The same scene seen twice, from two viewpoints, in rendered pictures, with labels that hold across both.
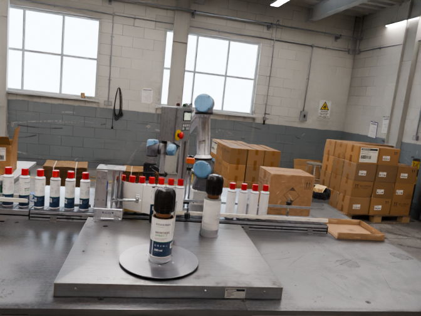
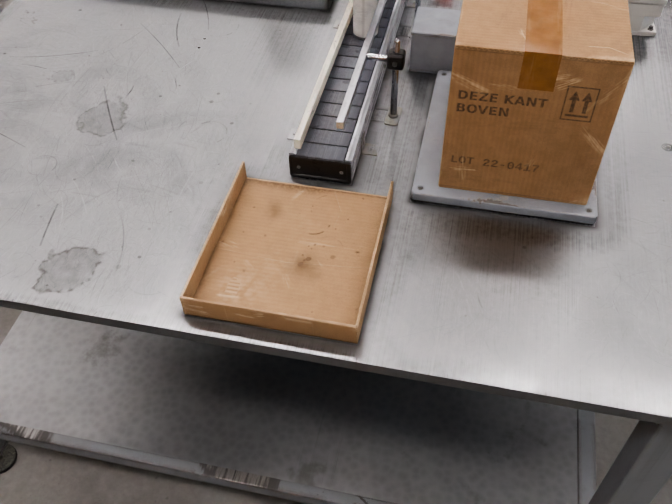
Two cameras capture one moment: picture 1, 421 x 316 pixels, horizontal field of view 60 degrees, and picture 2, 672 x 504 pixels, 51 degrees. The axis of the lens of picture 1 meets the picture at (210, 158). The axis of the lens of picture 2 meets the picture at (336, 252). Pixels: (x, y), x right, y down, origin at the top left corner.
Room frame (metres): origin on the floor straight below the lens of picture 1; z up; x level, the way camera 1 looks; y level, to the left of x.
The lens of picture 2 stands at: (2.51, -1.55, 1.67)
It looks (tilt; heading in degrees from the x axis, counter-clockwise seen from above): 48 degrees down; 114
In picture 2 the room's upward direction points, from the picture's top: 2 degrees counter-clockwise
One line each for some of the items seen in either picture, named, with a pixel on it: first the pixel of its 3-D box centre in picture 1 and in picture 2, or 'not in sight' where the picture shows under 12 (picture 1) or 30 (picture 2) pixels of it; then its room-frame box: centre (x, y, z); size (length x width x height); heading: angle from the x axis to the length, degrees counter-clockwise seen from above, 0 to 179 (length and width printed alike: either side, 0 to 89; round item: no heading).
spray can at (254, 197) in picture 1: (253, 202); not in sight; (2.03, -0.27, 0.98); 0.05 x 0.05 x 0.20
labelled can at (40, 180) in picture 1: (39, 188); not in sight; (1.84, 0.87, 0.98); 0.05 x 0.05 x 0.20
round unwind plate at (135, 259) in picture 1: (159, 260); not in sight; (1.35, 0.16, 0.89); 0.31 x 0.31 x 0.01
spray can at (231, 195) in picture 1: (230, 200); not in sight; (2.01, -0.14, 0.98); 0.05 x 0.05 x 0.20
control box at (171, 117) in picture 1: (176, 123); not in sight; (2.04, 0.21, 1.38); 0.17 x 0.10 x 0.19; 155
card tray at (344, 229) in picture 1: (349, 228); (294, 244); (2.15, -0.89, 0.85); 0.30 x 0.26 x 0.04; 100
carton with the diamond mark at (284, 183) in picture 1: (284, 190); (528, 74); (2.41, -0.52, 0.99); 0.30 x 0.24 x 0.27; 101
